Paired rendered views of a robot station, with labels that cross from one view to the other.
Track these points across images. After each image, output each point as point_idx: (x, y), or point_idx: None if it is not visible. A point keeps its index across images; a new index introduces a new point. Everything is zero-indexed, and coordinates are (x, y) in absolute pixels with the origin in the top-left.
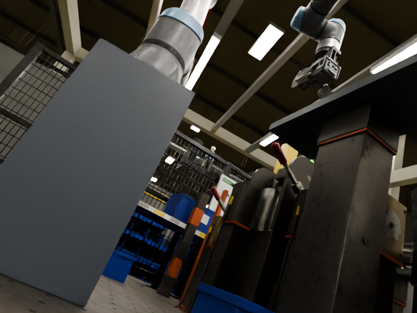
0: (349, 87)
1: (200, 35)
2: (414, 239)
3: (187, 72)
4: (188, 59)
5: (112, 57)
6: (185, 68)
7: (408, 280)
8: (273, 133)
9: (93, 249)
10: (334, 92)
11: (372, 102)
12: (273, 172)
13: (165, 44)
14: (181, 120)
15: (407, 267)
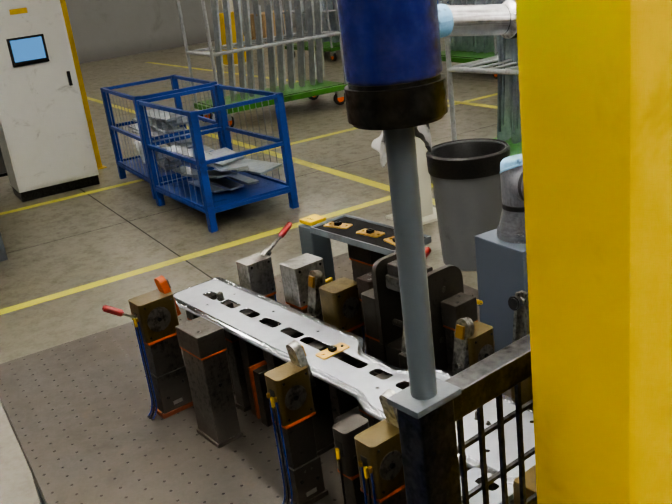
0: (379, 223)
1: (500, 170)
2: (320, 307)
3: (519, 193)
4: (502, 196)
5: None
6: (503, 204)
7: (282, 357)
8: (427, 243)
9: None
10: (374, 140)
11: None
12: (438, 268)
13: None
14: (476, 258)
15: (298, 338)
